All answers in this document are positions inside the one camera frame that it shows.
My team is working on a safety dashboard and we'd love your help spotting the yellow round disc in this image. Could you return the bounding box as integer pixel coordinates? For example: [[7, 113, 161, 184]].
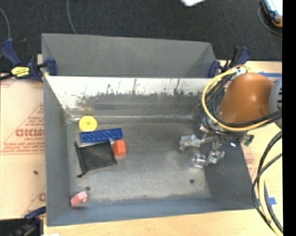
[[79, 116, 98, 133]]

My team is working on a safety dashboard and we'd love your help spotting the blue flat block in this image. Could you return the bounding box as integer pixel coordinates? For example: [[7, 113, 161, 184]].
[[80, 128, 124, 144]]

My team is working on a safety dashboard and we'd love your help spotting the brown cardboard board, red print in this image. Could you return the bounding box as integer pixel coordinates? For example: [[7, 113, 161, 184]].
[[0, 72, 47, 221]]

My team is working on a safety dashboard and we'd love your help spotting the grey metal bin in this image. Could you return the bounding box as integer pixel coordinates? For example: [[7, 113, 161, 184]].
[[41, 32, 258, 227]]

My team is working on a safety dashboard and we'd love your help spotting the pink block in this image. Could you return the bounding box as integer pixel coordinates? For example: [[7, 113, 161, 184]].
[[69, 191, 89, 207]]

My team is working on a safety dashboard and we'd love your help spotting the orange block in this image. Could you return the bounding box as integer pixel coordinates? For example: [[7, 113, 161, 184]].
[[112, 139, 127, 158]]

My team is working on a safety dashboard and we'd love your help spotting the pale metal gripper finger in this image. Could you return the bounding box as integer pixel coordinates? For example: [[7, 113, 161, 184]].
[[190, 150, 226, 168], [179, 134, 204, 153]]

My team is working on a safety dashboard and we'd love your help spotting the black cloth pouch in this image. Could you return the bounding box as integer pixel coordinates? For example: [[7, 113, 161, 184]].
[[74, 140, 118, 178]]

